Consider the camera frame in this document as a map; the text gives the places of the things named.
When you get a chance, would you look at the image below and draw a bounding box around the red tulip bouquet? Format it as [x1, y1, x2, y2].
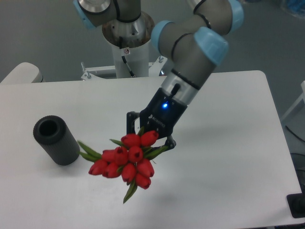
[77, 127, 163, 203]

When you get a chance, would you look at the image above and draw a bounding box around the blue plastic bag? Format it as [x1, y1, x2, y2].
[280, 0, 305, 19]

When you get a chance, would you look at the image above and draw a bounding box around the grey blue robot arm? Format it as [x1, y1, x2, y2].
[73, 0, 244, 156]

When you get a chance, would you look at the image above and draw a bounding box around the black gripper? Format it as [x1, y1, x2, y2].
[126, 87, 187, 152]

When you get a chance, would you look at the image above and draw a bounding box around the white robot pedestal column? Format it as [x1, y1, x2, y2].
[102, 11, 154, 78]

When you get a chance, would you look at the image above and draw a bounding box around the white frame at right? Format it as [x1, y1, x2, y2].
[280, 81, 305, 125]

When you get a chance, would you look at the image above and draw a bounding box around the black cable on pedestal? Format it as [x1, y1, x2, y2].
[118, 36, 137, 78]

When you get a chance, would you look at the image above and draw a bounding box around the black cable on floor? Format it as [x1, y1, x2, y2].
[285, 125, 305, 141]

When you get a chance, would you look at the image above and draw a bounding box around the white chair corner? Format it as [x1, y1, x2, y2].
[0, 62, 45, 85]

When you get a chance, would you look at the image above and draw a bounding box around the black device at table edge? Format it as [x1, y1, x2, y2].
[286, 193, 305, 219]

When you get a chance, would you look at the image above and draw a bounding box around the dark grey ribbed vase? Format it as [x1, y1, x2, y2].
[33, 115, 80, 166]

